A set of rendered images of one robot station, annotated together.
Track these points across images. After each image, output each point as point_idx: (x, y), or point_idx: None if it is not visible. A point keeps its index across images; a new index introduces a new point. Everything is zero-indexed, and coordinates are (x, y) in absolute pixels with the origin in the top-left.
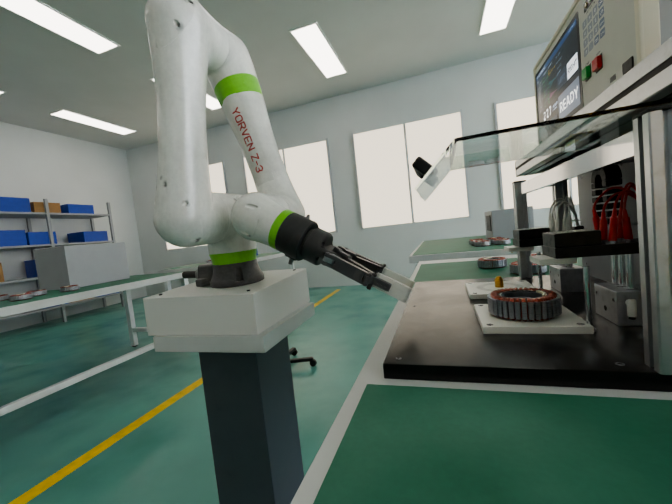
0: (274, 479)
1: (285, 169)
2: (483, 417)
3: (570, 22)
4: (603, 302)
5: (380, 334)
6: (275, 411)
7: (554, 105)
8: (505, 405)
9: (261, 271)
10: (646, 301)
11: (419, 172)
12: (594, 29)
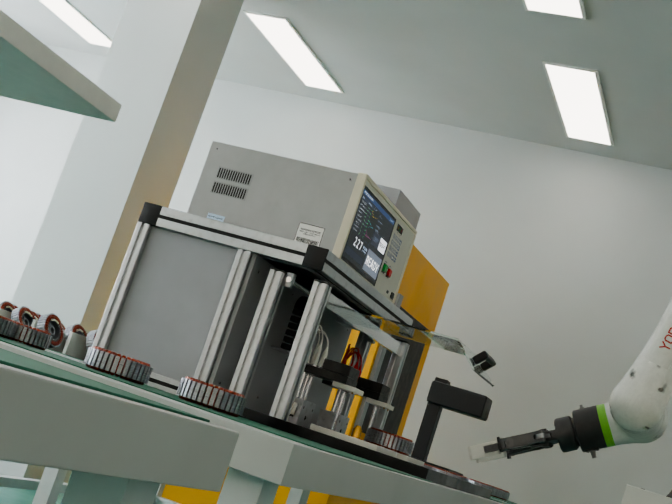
0: None
1: (643, 348)
2: None
3: (392, 216)
4: (340, 427)
5: (490, 500)
6: None
7: (364, 248)
8: None
9: (671, 493)
10: (383, 421)
11: (490, 367)
12: (394, 250)
